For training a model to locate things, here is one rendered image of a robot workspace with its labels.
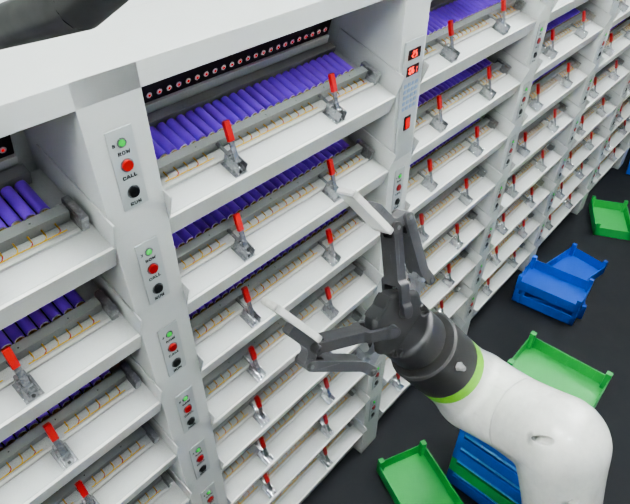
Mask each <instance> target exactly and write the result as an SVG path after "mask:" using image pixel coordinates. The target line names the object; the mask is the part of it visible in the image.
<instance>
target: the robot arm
mask: <svg viewBox="0 0 630 504"><path fill-rule="evenodd" d="M336 192H337V194H338V195H339V196H340V197H341V198H342V199H343V200H344V201H345V202H346V203H347V204H348V205H349V206H350V207H351V208H352V209H353V210H354V211H355V212H356V213H357V214H358V215H359V216H360V217H361V218H362V219H363V220H364V221H365V222H366V223H367V224H368V225H369V226H370V227H371V228H372V229H373V230H375V231H379V232H380V238H381V250H382V263H383V275H384V276H383V277H382V278H381V284H382V292H381V293H380V292H378V294H377V295H376V297H375V299H374V301H373V304H372V305H371V306H370V307H369V308H368V309H367V311H366V312H365V314H364V315H365V319H364V320H363V321H359V322H354V323H352V325H350V326H346V327H341V328H337V329H333V330H328V331H324V332H320V333H317V332H315V331H314V330H313V329H311V328H310V327H309V326H307V325H306V324H305V323H303V322H302V321H301V320H299V319H298V318H296V317H295V316H294V315H292V314H291V313H290V312H288V311H287V310H286V309H284V308H283V307H282V306H280V305H279V304H277V303H275V302H274V301H272V300H270V299H269V298H267V297H263V298H262V299H261V303H262V304H263V305H265V306H266V307H267V308H269V309H270V310H271V311H273V312H274V313H276V314H277V315H278V316H280V317H281V318H283V319H284V320H285V321H287V322H286V324H285V325H284V327H283V328H282V331H283V333H284V334H286V335H287V336H289V337H290V338H291V339H293V340H294V341H296V342H297V343H299V344H300V347H301V350H300V353H298V354H297V355H296V356H295V362H296V363H297V364H299V365H300V366H301V367H303V368H304V369H306V370H307V371H308V372H363V373H365V374H367V375H369V376H371V377H373V376H375V375H376V374H377V368H376V367H375V366H374V365H375V363H376V361H377V359H378V357H379V355H383V354H384V355H386V356H387V357H388V358H389V359H391V362H392V365H393V368H394V370H395V371H396V372H397V373H398V374H399V375H400V376H401V377H402V378H404V379H405V380H406V381H407V382H409V383H410V384H411V385H413V386H414V387H415V388H417V389H418V390H419V391H420V392H422V393H423V394H424V395H426V396H427V397H428V398H429V399H431V400H432V401H433V402H434V403H435V405H436V406H437V407H438V409H439V411H440V412H441V414H442V415H443V416H444V418H445V419H446V420H447V421H449V422H450V423H451V424H452V425H454V426H455V427H457V428H459V429H461V430H463V431H465V432H467V433H469V434H471V435H472V436H474V437H476V438H478V439H479V440H481V441H483V442H485V443H486V444H488V445H489V446H491V447H493V448H494V449H496V450H497V451H499V452H500V453H501V454H503V455H504V456H505V457H507V458H508V459H509V460H511V461H512V462H513V463H514V464H515V466H516V469H517V475H518V480H519V486H520V493H521V503H522V504H603V500H604V493H605V487H606V481H607V476H608V471H609V467H610V463H611V458H612V450H613V446H612V438H611V434H610V431H609V429H608V427H607V424H606V423H605V421H604V419H603V418H602V417H601V415H600V414H599V413H598V412H597V411H596V410H595V409H594V408H593V407H592V406H590V405H589V404H588V403H586V402H585V401H583V400H582V399H580V398H578V397H575V396H573V395H570V394H567V393H565V392H562V391H560V390H558V389H555V388H553V387H550V386H548V385H546V384H544V383H541V382H539V381H537V380H535V379H533V378H531V377H530V376H528V375H526V374H524V373H523V372H521V371H519V370H518V369H516V368H514V367H513V366H511V365H509V364H508V363H506V362H505V361H503V360H502V359H500V358H499V357H497V356H496V355H494V354H492V353H490V352H488V351H485V350H483V349H482V348H480V347H479V346H478V345H477V344H475V343H474V342H473V341H472V340H471V339H470V338H469V337H468V336H467V335H466V334H465V333H464V332H463V331H462V330H461V329H460V328H459V327H458V326H457V325H456V324H455V323H454V322H453V321H452V320H451V319H450V318H449V317H447V316H446V315H444V314H442V313H439V312H432V311H431V310H430V309H429V308H428V307H427V306H426V305H425V304H424V303H422V301H421V299H420V295H419V293H420V292H421V290H422V289H423V288H424V287H425V285H426V284H428V285H433V284H434V282H435V276H434V275H433V273H432V272H431V271H430V269H429V268H428V265H427V261H426V257H425V254H424V250H423V246H422V242H421V238H420V235H419V231H418V227H417V223H416V220H415V216H414V213H413V212H409V211H405V210H401V209H394V210H393V211H392V214H390V213H389V212H388V211H387V210H386V209H385V208H384V207H383V205H382V204H380V203H377V202H372V201H368V202H367V201H366V200H365V199H364V198H363V197H362V195H361V194H360V193H359V192H358V191H357V190H352V189H347V188H342V187H339V188H338V189H337V191H336ZM405 265H406V268H407V270H408V271H409V274H408V278H410V281H411V285H410V287H409V282H408V281H407V279H406V272H405ZM393 287H395V288H393ZM361 343H368V346H369V348H370V349H369V350H368V351H367V352H361V353H359V352H358V353H357V354H356V355H353V354H347V353H326V352H330V351H334V350H337V349H341V348H345V347H349V346H353V345H357V344H361Z"/></svg>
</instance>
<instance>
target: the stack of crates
mask: <svg viewBox="0 0 630 504"><path fill-rule="evenodd" d="M536 335H537V332H535V331H532V332H531V333H530V335H529V338H528V339H527V340H526V341H525V343H524V344H523V345H522V346H521V348H520V349H519V350H518V351H517V353H516V354H515V355H514V356H513V358H512V359H511V358H510V359H509V360H508V362H507V363H508V364H509V365H511V366H513V367H514V368H516V369H518V370H519V371H521V372H523V373H524V374H526V375H528V376H530V377H531V378H533V379H535V380H537V381H539V382H541V383H544V384H546V385H548V386H550V387H553V388H555V389H558V390H560V391H562V392H565V393H567V394H570V395H573V396H575V397H578V398H580V399H582V400H583V401H585V402H586V403H588V404H589V405H590V406H592V407H593V408H594V409H595V407H596V405H597V403H598V401H599V400H600V398H601V396H602V394H603V392H604V390H605V389H606V387H607V385H608V383H609V381H610V379H611V378H612V376H613V373H612V372H610V371H607V373H606V375H605V374H604V373H602V372H600V371H598V370H596V369H594V368H592V367H590V366H589V365H587V364H585V363H583V362H581V361H579V360H577V359H576V358H574V357H572V356H570V355H568V354H566V353H564V352H562V351H561V350H559V349H557V348H555V347H553V346H551V345H549V344H548V343H546V342H544V341H542V340H540V339H538V338H536Z"/></svg>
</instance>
